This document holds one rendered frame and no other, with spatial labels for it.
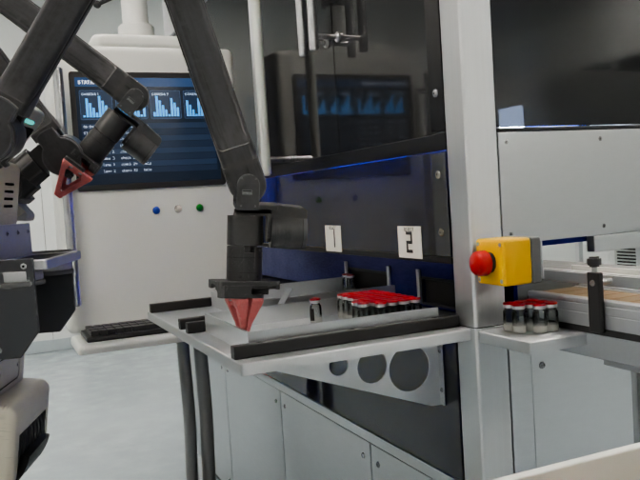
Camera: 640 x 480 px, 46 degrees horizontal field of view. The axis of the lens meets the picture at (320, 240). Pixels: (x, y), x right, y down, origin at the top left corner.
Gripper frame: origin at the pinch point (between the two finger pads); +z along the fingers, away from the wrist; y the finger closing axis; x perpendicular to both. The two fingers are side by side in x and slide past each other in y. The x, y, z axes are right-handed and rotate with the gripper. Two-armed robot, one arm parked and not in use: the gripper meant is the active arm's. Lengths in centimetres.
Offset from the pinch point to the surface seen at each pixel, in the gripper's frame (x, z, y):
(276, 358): -11.1, 1.7, 1.7
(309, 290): 54, -2, 34
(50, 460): 246, 92, -12
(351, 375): -1.3, 7.2, 19.0
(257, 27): 65, -67, 23
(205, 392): 99, 32, 20
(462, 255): -9.7, -13.6, 34.9
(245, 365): -11.2, 2.3, -3.2
